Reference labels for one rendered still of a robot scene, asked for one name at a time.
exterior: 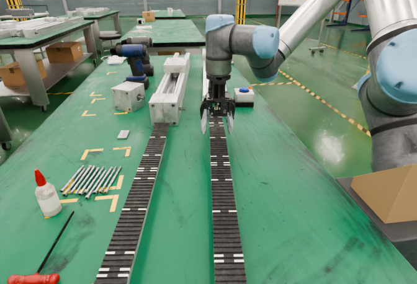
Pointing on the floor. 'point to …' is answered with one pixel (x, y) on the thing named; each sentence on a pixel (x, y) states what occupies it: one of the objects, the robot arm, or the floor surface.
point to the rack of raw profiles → (348, 15)
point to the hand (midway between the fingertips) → (216, 130)
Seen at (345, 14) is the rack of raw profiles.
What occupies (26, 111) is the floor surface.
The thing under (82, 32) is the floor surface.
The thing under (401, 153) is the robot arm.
